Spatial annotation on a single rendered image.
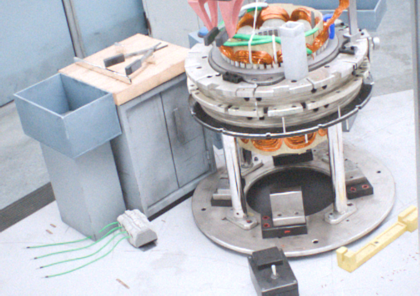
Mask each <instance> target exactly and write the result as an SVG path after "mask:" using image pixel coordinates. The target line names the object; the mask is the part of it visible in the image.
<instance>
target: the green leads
mask: <svg viewBox="0 0 420 296"><path fill-rule="evenodd" d="M118 223H119V222H113V223H111V224H108V225H107V226H105V227H103V228H102V229H101V230H100V231H99V233H100V232H102V231H103V230H105V229H106V227H108V226H110V225H112V224H118ZM119 228H122V226H120V227H115V228H113V229H112V230H111V231H109V232H108V233H107V234H106V235H104V236H103V237H102V238H101V239H100V240H98V241H97V242H94V243H92V244H90V245H87V246H84V247H80V248H79V249H72V250H64V251H60V252H54V253H50V254H45V255H41V256H39V257H34V258H33V259H34V260H35V259H40V257H44V256H48V255H52V254H58V253H63V252H70V251H74V250H81V249H86V248H88V247H89V246H92V245H94V244H96V243H98V242H100V241H101V240H102V239H105V237H106V236H107V235H108V234H110V233H111V232H112V231H114V230H116V229H119ZM123 233H127V232H126V231H125V232H119V233H117V234H116V235H115V236H113V237H112V239H114V238H115V237H116V236H117V235H119V234H123ZM90 237H92V236H89V237H85V238H83V239H81V240H75V241H71V242H62V243H56V244H46V245H36V246H28V247H23V248H26V249H28V248H33V247H44V246H50V245H59V244H69V243H73V242H80V241H83V240H87V239H89V238H90ZM128 238H131V236H125V237H122V238H121V239H120V240H119V241H118V242H117V243H116V244H115V246H113V247H112V249H111V250H110V251H109V252H108V253H106V254H104V255H102V256H101V257H100V258H98V259H96V260H93V261H91V262H88V263H86V264H84V265H82V266H81V267H78V268H76V269H72V270H69V271H67V272H62V273H59V274H53V275H45V276H44V277H41V279H42V278H49V277H55V275H61V274H66V273H69V272H72V271H74V270H77V269H80V268H83V267H85V266H86V265H88V264H90V263H92V262H95V261H97V260H99V259H101V258H103V257H104V256H106V255H107V254H109V253H110V252H111V251H112V250H113V249H115V248H116V246H117V244H118V243H119V242H120V241H121V240H124V239H128ZM112 239H111V240H110V241H112ZM110 241H109V242H108V243H110ZM108 243H107V244H108ZM107 244H105V245H103V246H102V247H101V248H100V249H99V250H98V251H96V252H94V253H92V254H90V255H86V256H83V257H80V258H76V259H69V260H63V261H60V262H55V263H52V264H48V265H43V266H40V268H38V269H43V268H45V267H47V266H50V265H54V264H59V263H62V262H68V261H72V260H79V259H84V258H88V257H89V256H92V255H94V254H96V253H98V252H99V251H100V250H102V249H103V248H105V246H107ZM33 259H30V260H33ZM35 270H37V269H35Z"/></svg>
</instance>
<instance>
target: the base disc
mask: <svg viewBox="0 0 420 296"><path fill-rule="evenodd" d="M343 148H344V156H345V157H347V158H349V159H352V161H353V163H356V164H357V165H358V167H359V168H360V169H361V171H363V173H364V175H365V176H366V178H367V179H368V181H369V182H370V183H371V185H372V186H373V187H374V194H372V195H367V196H364V197H358V198H355V199H348V198H347V201H351V202H352V203H354V204H356V208H357V211H356V212H354V213H353V214H351V215H349V216H347V217H346V218H345V219H343V220H342V221H340V222H339V223H337V224H330V223H329V222H326V221H325V214H326V213H328V212H330V211H331V210H332V209H333V203H332V204H331V205H329V206H328V207H326V208H325V209H323V210H321V211H320V212H318V213H316V214H312V215H309V216H305V218H306V222H307V234H302V235H290V236H284V237H277V238H271V239H263V235H262V230H261V218H260V215H261V214H259V213H257V212H255V211H254V210H253V209H252V208H250V206H249V205H248V203H247V201H246V208H247V212H250V213H252V214H254V215H253V217H255V218H256V220H257V224H256V225H255V226H254V227H253V228H252V229H246V230H245V229H242V227H240V226H238V225H237V224H235V223H232V222H231V221H229V220H227V217H226V214H227V212H229V211H230V209H232V207H216V206H211V197H212V195H213V192H214V190H215V189H216V186H217V184H218V182H219V180H220V178H221V177H225V178H227V177H228V173H227V169H226V161H225V160H224V161H222V162H221V163H219V164H218V165H217V171H216V172H213V173H212V174H211V175H210V176H208V177H206V178H204V179H203V180H201V181H200V182H199V184H198V186H196V188H195V190H194V193H193V196H192V214H193V217H194V220H195V222H196V224H197V225H198V226H199V228H200V229H201V230H202V231H203V233H205V234H206V235H207V236H208V237H209V238H210V239H212V240H213V241H215V242H217V243H219V244H221V245H223V246H225V247H227V248H229V249H232V250H236V251H239V252H244V253H247V254H253V252H255V251H258V250H263V249H268V248H271V247H277V248H278V249H283V251H284V254H285V256H286V257H297V256H303V255H308V254H316V253H319V252H324V251H328V250H332V249H336V248H338V247H340V246H342V245H346V244H348V243H350V242H352V241H355V240H357V239H359V238H360V237H361V236H363V235H365V234H367V233H368V232H370V231H371V230H373V228H375V227H376V226H377V225H378V224H380V223H381V222H382V221H383V219H384V218H385V217H386V216H387V215H388V213H389V211H390V209H391V208H392V206H393V204H394V200H395V196H396V186H395V181H394V177H393V175H392V173H391V171H389V169H388V168H387V167H386V165H385V164H384V163H383V162H382V161H381V160H379V159H378V158H376V157H375V156H374V155H372V154H370V153H368V152H366V151H365V150H362V149H359V148H357V147H355V146H351V145H349V144H344V143H343ZM311 150H312V157H313V160H311V161H306V162H298V163H293V164H285V165H280V166H274V163H273V158H272V156H271V155H261V154H258V153H255V152H253V151H252V157H253V158H254V157H258V159H262V166H260V167H258V168H257V169H255V170H253V171H250V172H249V173H247V174H246V175H245V176H242V178H245V181H246V185H245V187H244V195H245V200H246V195H247V192H248V190H249V188H250V187H251V186H252V185H253V184H255V182H256V181H257V180H259V179H262V178H263V177H265V176H267V175H271V174H272V173H274V172H279V171H282V170H291V169H308V170H315V171H318V172H322V173H324V174H326V175H328V176H330V170H329V163H328V162H326V161H323V154H326V153H327V152H328V142H327V141H322V142H320V143H319V144H318V145H316V146H314V147H313V148H312V149H311ZM373 183H375V185H374V184H373ZM376 183H377V184H376ZM361 199H362V200H361ZM253 236H255V237H253ZM310 245H311V246H310ZM284 246H285V247H284Z"/></svg>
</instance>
